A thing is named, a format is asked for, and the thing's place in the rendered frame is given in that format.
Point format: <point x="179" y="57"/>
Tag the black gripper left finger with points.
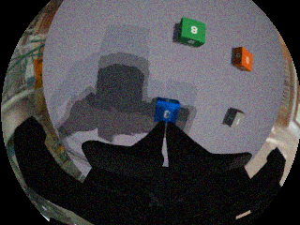
<point x="142" y="160"/>

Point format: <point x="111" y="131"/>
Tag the green block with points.
<point x="191" y="32"/>

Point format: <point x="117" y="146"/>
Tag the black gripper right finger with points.
<point x="190" y="165"/>

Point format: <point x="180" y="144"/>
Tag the blue block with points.
<point x="166" y="109"/>

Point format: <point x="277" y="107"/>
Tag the orange block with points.
<point x="242" y="59"/>

